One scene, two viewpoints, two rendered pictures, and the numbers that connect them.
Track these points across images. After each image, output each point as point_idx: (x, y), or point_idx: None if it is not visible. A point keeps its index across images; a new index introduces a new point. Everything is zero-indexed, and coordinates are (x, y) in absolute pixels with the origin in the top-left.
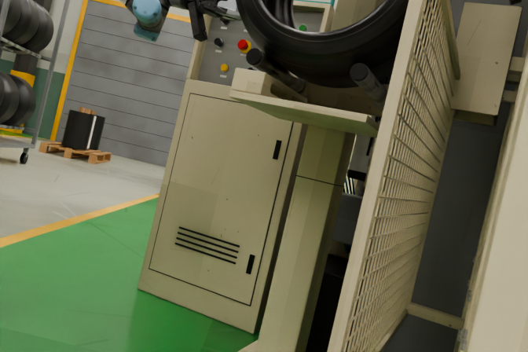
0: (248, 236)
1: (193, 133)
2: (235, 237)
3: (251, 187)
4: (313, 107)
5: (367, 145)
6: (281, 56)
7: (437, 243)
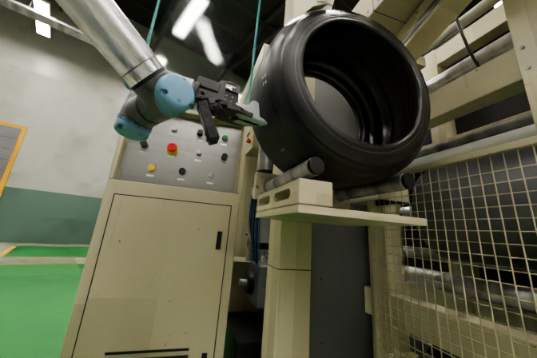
0: (198, 334)
1: (121, 236)
2: (182, 340)
3: (196, 281)
4: (384, 216)
5: (267, 222)
6: (338, 165)
7: (342, 288)
